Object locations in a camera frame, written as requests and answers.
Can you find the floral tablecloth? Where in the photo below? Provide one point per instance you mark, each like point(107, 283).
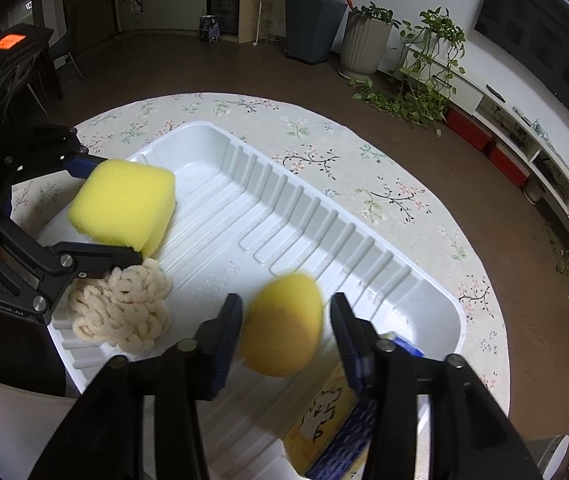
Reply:
point(361, 179)

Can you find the blue patterned box on floor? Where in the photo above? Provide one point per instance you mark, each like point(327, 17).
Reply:
point(209, 28)

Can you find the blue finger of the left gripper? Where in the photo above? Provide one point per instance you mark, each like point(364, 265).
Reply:
point(89, 260)
point(81, 166)

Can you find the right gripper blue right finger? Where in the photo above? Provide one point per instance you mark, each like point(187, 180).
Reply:
point(354, 338)

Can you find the red storage box left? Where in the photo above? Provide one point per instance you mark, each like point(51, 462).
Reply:
point(468, 129)

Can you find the red storage box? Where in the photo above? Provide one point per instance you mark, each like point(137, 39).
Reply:
point(509, 164)
point(468, 129)

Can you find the translucent plastic container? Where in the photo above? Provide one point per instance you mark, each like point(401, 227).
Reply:
point(27, 421)

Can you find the red storage box right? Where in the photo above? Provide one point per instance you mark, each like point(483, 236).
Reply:
point(509, 164)

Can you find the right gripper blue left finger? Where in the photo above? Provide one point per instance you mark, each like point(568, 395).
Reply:
point(225, 338)

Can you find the cream chenille noodle pad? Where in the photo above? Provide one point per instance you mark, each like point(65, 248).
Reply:
point(126, 309)

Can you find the blue yellow tissue pack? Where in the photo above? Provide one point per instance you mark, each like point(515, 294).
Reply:
point(331, 438)

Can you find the white plastic tray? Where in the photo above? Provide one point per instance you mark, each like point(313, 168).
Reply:
point(241, 220)

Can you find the grey cylindrical bin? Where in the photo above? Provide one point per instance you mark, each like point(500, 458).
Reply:
point(549, 454)

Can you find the small yellow square sponge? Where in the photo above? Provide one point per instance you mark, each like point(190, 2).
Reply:
point(125, 204)

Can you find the trailing green vine plant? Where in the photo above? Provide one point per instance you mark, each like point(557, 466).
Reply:
point(421, 82)

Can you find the white TV console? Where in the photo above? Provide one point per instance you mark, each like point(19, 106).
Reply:
point(524, 138)

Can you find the plant in white ribbed pot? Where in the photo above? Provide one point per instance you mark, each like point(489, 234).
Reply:
point(365, 39)

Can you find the round tan sponge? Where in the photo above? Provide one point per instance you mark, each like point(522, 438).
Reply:
point(283, 326)

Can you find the tall plant in dark pot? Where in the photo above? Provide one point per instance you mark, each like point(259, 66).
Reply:
point(310, 28)

